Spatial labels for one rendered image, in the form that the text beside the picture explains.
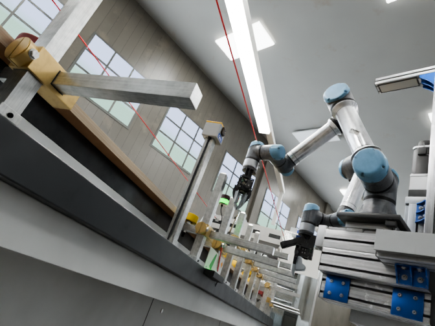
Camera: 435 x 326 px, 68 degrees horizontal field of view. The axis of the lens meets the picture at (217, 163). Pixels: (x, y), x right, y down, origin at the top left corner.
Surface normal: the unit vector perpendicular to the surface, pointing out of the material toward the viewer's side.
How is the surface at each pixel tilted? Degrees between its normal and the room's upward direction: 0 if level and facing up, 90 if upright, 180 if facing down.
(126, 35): 90
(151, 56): 90
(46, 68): 90
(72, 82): 90
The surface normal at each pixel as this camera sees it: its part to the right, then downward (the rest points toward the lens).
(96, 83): -0.25, -0.49
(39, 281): 0.91, 0.17
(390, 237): -0.61, -0.51
